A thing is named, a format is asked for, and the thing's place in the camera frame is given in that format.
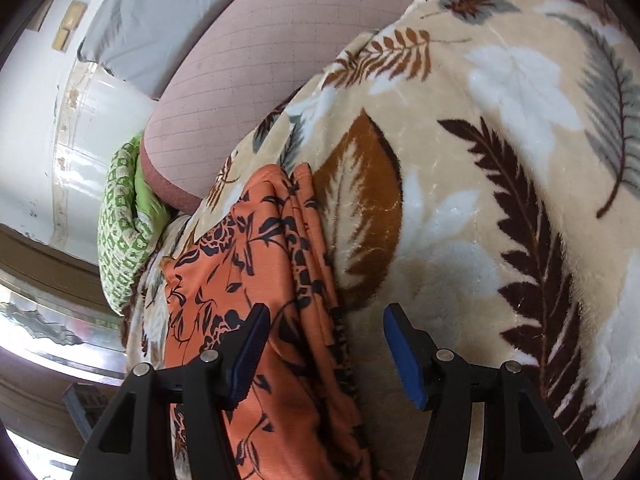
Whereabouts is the orange floral garment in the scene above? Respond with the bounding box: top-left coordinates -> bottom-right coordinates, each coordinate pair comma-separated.
163,164 -> 372,479

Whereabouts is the green checkered pillow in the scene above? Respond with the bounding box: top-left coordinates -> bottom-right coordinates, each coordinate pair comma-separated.
96,134 -> 170,315

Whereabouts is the leaf pattern fleece blanket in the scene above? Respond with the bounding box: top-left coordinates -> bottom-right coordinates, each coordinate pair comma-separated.
124,0 -> 639,479

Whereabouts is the beige light switch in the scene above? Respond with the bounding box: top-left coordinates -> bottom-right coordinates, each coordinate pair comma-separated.
52,0 -> 88,52

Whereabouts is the grey pillow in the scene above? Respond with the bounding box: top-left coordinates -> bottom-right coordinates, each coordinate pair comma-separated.
77,0 -> 234,100

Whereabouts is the pink bolster pillow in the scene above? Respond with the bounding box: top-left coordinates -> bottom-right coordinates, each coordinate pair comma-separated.
141,0 -> 412,214

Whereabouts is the wooden door with glass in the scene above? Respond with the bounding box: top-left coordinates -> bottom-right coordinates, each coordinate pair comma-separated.
1,226 -> 125,457

